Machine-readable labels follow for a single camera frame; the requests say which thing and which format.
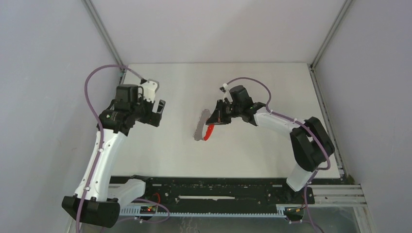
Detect grey aluminium frame rail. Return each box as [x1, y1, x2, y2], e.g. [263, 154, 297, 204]
[308, 0, 355, 147]

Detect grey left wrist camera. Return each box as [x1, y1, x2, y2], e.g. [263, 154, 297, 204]
[140, 79, 159, 103]

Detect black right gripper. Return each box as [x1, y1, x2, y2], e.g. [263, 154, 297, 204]
[207, 99, 242, 125]

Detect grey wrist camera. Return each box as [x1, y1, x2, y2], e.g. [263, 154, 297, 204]
[140, 79, 159, 103]
[219, 83, 230, 101]

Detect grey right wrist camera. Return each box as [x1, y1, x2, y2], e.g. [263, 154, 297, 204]
[219, 83, 230, 101]

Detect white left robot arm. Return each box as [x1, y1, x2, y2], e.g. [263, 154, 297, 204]
[62, 80, 165, 228]

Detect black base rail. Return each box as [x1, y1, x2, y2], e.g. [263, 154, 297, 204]
[109, 175, 315, 217]

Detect left aluminium frame post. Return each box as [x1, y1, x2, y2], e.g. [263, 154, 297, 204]
[81, 0, 124, 66]

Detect white slotted cable duct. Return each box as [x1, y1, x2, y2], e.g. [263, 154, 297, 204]
[111, 205, 305, 218]

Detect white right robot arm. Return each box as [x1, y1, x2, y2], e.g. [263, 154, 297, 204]
[203, 85, 335, 203]

